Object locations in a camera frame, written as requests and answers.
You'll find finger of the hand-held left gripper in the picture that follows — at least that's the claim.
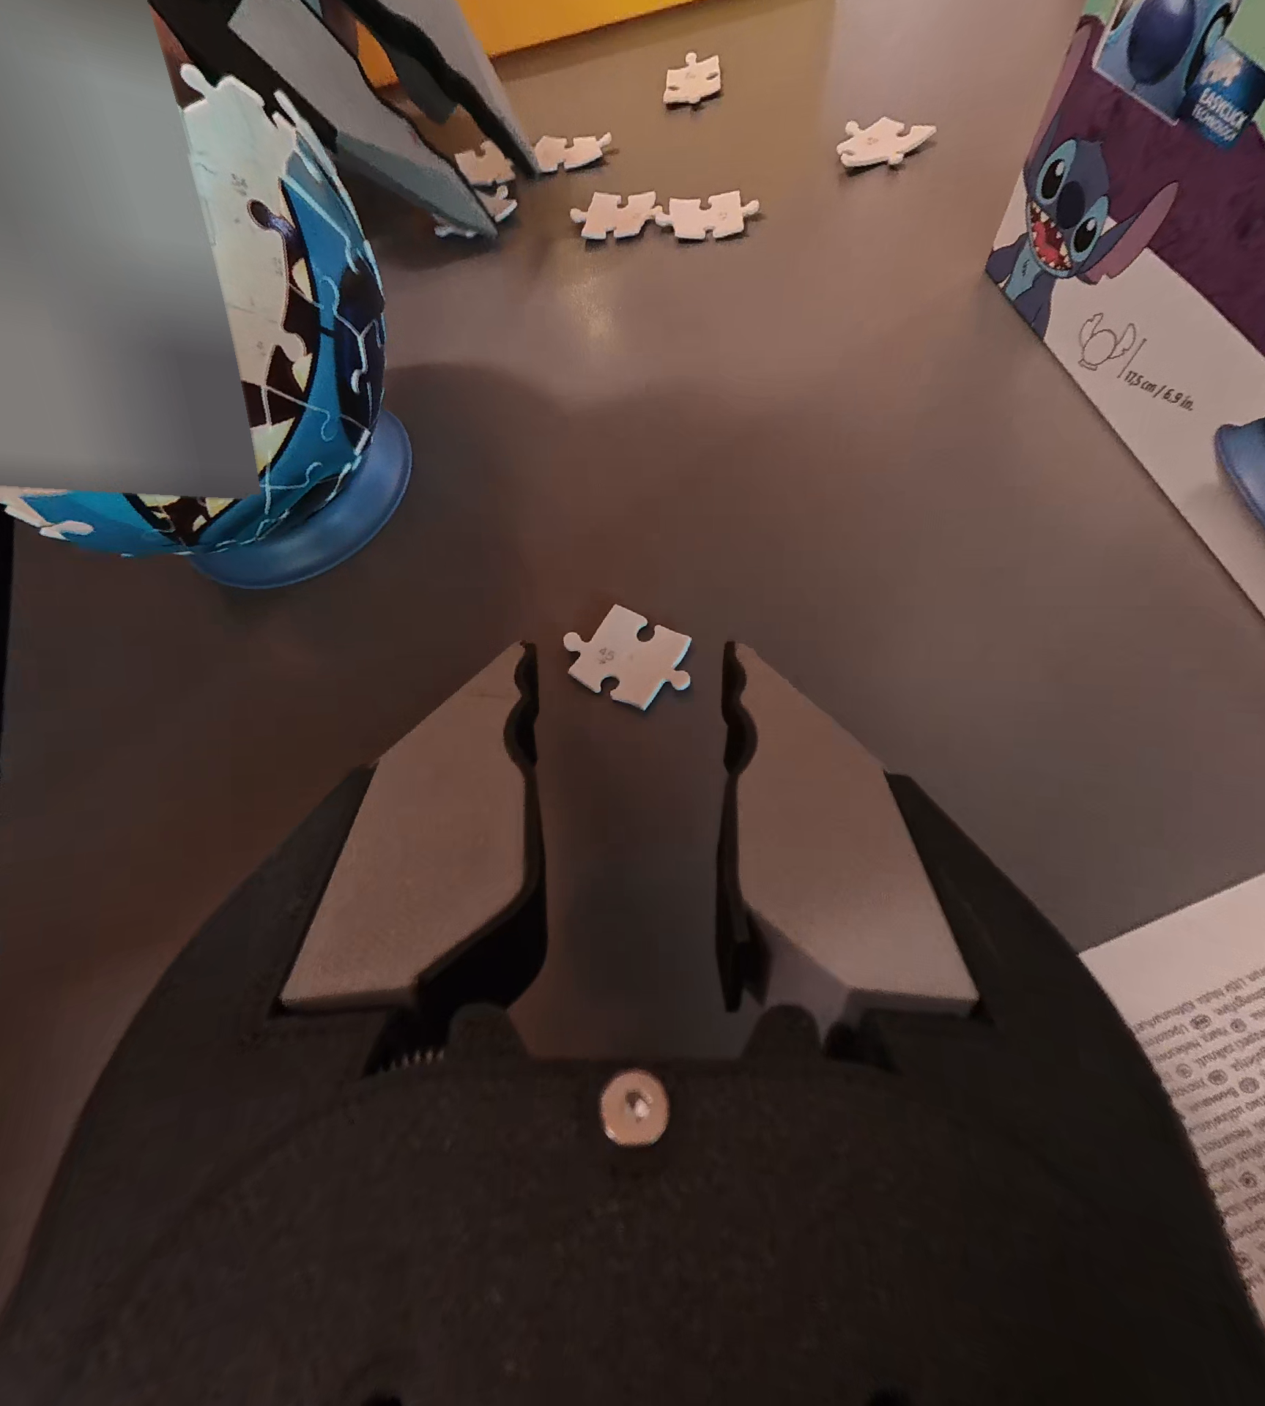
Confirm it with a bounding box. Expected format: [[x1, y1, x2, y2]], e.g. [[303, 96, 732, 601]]
[[154, 0, 505, 240], [383, 0, 544, 181]]

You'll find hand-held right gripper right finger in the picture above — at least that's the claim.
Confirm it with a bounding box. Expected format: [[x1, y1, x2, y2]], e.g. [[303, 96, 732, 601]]
[[711, 641, 980, 1050]]

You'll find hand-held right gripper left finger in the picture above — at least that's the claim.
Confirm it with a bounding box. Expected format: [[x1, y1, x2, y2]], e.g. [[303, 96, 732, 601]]
[[280, 641, 550, 1011]]

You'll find blue puzzle ball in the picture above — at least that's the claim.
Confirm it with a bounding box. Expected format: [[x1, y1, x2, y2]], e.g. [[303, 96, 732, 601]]
[[0, 61, 391, 563]]

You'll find white puzzle piece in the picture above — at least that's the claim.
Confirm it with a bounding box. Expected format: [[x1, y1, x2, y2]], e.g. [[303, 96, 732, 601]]
[[562, 601, 696, 713]]

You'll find blue ball stand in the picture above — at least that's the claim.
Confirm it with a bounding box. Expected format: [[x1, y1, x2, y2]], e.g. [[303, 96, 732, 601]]
[[186, 411, 413, 590]]

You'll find group of white puzzle pieces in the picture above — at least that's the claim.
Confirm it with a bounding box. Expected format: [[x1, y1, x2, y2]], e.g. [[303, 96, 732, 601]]
[[435, 50, 938, 246]]

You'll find cartoon printed puzzle box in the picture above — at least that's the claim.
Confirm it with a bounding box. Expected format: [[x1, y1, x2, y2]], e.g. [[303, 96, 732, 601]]
[[987, 0, 1265, 706]]

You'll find yellow plastic bin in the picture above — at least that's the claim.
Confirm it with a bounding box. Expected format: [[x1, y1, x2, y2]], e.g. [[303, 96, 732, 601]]
[[352, 0, 732, 62]]

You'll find white instruction leaflet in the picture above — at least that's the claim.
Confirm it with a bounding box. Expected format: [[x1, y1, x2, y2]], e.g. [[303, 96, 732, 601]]
[[1076, 843, 1265, 1406]]

